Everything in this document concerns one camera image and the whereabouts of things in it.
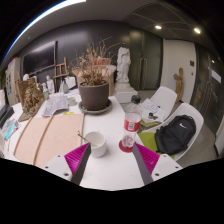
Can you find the small white bowl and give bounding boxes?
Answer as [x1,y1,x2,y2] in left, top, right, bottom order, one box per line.
[66,96,78,107]

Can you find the white cabinet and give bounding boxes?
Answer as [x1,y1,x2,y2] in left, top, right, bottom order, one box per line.
[4,57,22,107]

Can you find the brown wood carving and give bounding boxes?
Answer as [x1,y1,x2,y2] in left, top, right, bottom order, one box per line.
[17,77,46,123]

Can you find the grey plant saucer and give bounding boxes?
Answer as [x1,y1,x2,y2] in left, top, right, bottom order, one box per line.
[77,98,113,116]

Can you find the small white figurine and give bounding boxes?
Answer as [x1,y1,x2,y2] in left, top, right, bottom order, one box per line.
[45,74,56,95]
[41,83,48,98]

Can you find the white cup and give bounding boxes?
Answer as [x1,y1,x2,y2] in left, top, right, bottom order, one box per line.
[83,130,108,158]

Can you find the tall white stone statue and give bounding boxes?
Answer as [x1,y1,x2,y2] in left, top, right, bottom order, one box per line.
[113,46,138,104]

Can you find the clear red-labelled drink bottle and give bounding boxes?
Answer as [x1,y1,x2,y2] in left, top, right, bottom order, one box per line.
[120,94,143,150]

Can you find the black flat box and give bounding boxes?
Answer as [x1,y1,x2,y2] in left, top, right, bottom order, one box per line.
[0,103,15,129]

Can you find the dried plant in grey pot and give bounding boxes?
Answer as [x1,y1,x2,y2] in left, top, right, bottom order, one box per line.
[71,36,116,112]

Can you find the colourful picture book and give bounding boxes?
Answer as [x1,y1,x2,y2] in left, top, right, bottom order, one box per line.
[0,118,21,141]

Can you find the cardboard box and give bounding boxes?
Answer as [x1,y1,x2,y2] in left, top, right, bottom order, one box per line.
[71,64,118,98]

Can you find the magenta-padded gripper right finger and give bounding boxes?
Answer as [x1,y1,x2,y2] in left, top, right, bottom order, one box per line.
[132,142,184,186]

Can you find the wooden figure sculpture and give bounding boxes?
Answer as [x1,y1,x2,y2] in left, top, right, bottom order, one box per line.
[173,67,185,103]

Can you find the white plastic chair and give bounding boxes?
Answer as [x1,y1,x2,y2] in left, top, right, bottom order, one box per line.
[143,102,205,163]
[139,85,178,129]
[64,75,78,90]

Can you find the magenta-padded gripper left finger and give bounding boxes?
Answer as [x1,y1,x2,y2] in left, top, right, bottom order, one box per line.
[42,142,92,186]

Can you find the papers on chair seat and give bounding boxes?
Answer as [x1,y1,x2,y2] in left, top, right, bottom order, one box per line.
[139,98,167,126]

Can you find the wooden easel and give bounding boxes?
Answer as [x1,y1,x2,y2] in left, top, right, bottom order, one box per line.
[53,56,70,94]

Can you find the green seat cushion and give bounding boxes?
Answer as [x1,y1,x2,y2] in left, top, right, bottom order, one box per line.
[137,131,176,159]
[139,119,160,129]

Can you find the black wall screen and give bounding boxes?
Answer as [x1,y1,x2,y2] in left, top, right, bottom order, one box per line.
[22,40,58,76]

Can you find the flat round red coaster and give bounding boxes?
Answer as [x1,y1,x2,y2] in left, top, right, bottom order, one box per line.
[118,139,138,154]

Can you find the red box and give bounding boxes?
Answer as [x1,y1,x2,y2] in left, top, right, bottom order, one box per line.
[94,57,113,67]

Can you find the metal spoon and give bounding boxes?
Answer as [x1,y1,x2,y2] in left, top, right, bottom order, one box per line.
[77,131,96,148]

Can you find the black backpack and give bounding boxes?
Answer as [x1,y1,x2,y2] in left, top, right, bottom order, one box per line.
[154,114,198,156]

